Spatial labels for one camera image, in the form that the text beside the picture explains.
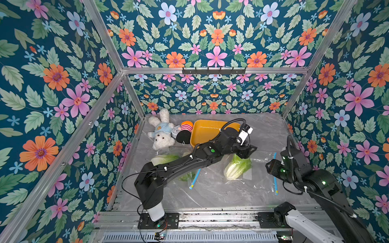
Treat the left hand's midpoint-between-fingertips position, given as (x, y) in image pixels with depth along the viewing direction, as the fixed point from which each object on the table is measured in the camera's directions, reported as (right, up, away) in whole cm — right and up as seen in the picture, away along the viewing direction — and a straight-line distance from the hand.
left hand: (254, 144), depth 70 cm
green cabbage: (-5, -14, +14) cm, 21 cm away
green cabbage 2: (-46, -10, +17) cm, 50 cm away
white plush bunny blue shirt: (-51, +4, +27) cm, 58 cm away
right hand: (+7, -9, -1) cm, 12 cm away
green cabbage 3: (-32, -18, +10) cm, 38 cm away
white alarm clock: (-45, +6, +35) cm, 58 cm away
